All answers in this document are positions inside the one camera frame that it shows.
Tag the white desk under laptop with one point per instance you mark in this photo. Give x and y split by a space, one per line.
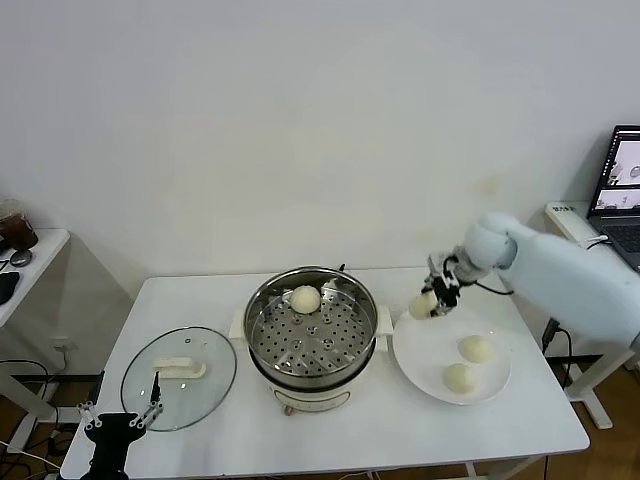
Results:
590 407

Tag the white steamed baozi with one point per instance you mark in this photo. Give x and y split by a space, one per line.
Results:
476 348
419 306
461 378
305 299

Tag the round grey disc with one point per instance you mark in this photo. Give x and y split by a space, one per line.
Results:
21 257

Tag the grey open laptop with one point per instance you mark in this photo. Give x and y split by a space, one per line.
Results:
622 190

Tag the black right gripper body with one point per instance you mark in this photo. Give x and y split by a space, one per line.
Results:
446 295

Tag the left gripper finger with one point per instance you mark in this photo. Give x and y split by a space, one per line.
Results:
87 415
155 400

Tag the white round plate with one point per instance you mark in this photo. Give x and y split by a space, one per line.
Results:
430 360

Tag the black computer mouse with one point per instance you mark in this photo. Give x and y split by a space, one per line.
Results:
8 287

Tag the white desk under coffee cup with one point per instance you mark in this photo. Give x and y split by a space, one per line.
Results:
45 250

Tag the white electric cooker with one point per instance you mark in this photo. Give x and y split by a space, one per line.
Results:
310 400

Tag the perforated steel steamer basket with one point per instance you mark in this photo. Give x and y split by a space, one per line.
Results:
280 345

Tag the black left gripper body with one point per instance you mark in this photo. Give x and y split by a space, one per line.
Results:
107 437

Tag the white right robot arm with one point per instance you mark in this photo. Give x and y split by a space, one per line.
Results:
560 280

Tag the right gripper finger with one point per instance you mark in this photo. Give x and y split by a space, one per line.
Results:
428 286
440 312

